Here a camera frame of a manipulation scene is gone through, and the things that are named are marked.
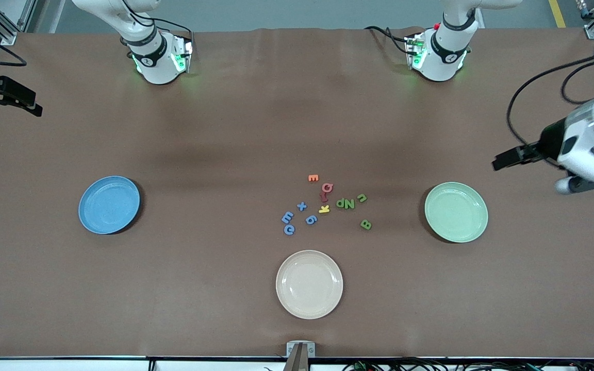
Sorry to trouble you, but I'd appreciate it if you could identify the black arm base cable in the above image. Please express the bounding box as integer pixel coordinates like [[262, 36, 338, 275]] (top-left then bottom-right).
[[120, 0, 194, 42], [364, 25, 412, 55]]

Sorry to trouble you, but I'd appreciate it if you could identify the white table edge rail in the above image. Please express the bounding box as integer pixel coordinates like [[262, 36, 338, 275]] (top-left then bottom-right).
[[0, 357, 594, 371]]

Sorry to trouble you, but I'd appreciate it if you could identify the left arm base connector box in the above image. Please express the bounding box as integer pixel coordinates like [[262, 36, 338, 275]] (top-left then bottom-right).
[[405, 33, 427, 70]]

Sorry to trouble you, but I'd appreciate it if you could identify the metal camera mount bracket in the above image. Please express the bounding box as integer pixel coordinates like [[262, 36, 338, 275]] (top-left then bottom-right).
[[286, 341, 316, 371]]

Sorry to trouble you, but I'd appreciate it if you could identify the black right arm base cable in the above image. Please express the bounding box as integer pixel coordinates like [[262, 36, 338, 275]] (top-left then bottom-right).
[[120, 0, 194, 42]]

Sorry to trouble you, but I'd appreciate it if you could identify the brown table cover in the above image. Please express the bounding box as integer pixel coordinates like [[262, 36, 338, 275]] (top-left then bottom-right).
[[0, 27, 594, 359]]

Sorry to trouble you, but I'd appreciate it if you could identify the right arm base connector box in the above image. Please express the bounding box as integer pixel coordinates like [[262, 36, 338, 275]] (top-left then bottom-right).
[[171, 33, 194, 74]]

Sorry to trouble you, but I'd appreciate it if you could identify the black left arm base cable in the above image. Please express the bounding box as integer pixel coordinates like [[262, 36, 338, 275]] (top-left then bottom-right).
[[364, 25, 412, 55]]

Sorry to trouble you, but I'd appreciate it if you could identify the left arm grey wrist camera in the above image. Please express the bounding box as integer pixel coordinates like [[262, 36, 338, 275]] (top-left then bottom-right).
[[555, 165, 594, 195]]

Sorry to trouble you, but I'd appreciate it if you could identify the blue plate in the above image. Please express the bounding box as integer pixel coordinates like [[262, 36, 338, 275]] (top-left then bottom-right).
[[78, 176, 141, 235]]

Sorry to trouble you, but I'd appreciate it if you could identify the green plate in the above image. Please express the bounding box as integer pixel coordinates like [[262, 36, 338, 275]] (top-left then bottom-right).
[[424, 181, 489, 244]]

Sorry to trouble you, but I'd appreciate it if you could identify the beige plate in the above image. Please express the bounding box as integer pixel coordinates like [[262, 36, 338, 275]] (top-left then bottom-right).
[[275, 250, 344, 320]]

